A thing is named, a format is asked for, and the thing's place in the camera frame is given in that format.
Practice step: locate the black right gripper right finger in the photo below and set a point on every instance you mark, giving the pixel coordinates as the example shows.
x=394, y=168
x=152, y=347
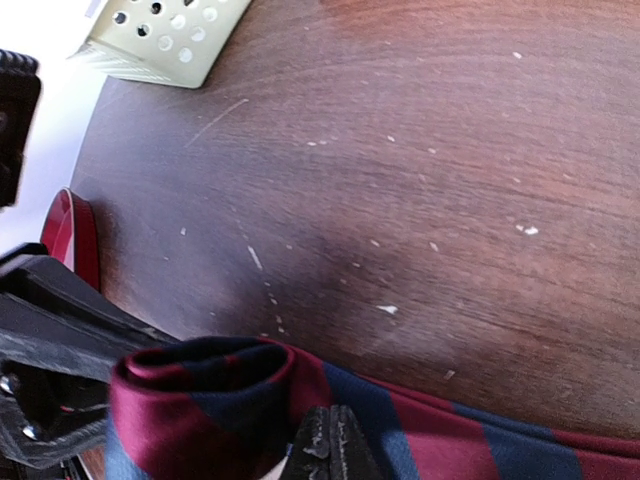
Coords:
x=351, y=455

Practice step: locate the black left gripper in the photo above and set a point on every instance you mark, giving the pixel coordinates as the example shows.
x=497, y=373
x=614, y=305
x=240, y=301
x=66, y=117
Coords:
x=60, y=339

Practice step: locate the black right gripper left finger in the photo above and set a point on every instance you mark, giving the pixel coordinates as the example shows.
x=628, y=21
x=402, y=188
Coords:
x=309, y=455

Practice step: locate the red navy striped tie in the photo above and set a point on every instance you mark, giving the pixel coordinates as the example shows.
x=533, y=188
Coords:
x=240, y=408

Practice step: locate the round red tray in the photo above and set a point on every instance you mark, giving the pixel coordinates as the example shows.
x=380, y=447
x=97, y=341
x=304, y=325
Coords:
x=70, y=235

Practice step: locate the pale green plastic basket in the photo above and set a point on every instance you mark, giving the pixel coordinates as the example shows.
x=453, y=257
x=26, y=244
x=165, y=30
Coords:
x=165, y=42

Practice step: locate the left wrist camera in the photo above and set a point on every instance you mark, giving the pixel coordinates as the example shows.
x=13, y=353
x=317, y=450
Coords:
x=20, y=92

